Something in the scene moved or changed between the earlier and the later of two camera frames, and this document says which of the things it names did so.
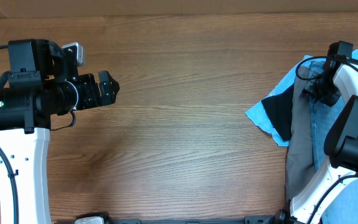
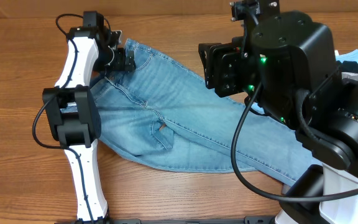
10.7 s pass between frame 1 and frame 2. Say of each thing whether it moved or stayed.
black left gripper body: moved
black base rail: stayed
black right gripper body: moved
